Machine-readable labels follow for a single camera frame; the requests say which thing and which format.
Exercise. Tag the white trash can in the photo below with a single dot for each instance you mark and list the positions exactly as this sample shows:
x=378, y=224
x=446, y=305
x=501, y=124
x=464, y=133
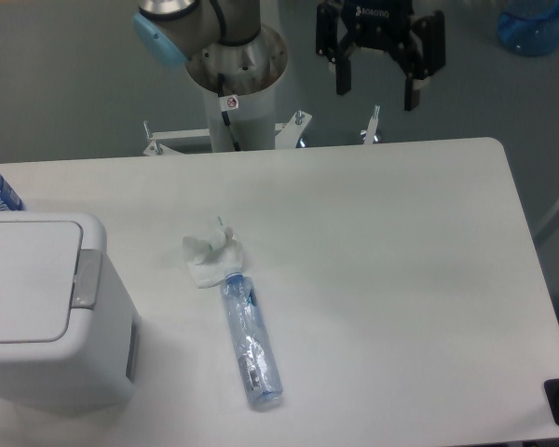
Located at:
x=68, y=327

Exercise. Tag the crumpled white tissue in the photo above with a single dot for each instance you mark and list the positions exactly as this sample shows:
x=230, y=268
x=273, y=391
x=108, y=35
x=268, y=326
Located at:
x=213, y=254

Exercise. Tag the grey lid push button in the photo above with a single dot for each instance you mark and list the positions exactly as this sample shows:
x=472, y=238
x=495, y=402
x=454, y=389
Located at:
x=87, y=279

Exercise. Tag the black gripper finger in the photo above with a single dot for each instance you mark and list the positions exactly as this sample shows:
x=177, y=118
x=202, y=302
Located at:
x=418, y=46
x=328, y=15

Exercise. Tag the blue water jug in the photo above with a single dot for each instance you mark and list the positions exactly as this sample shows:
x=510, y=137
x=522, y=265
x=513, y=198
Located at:
x=529, y=28

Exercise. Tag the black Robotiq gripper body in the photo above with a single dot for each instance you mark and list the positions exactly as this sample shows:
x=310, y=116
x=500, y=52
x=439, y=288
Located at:
x=380, y=25

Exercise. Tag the white trash can lid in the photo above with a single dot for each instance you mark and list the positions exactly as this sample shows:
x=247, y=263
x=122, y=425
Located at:
x=37, y=269

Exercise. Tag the crushed clear plastic bottle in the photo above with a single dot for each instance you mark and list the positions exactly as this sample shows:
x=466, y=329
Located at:
x=253, y=352

